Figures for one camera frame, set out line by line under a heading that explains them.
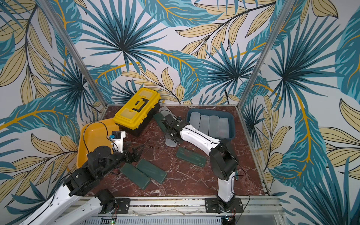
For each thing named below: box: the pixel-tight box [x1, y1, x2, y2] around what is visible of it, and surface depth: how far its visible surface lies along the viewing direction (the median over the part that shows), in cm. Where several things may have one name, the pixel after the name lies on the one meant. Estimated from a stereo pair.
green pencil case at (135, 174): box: [120, 162, 151, 190], surface depth 83 cm
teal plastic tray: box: [186, 108, 236, 140], surface depth 109 cm
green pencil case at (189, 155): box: [175, 146, 207, 168], surface depth 92 cm
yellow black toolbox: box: [113, 87, 162, 137], surface depth 96 cm
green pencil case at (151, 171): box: [135, 158, 168, 184], surface depth 86 cm
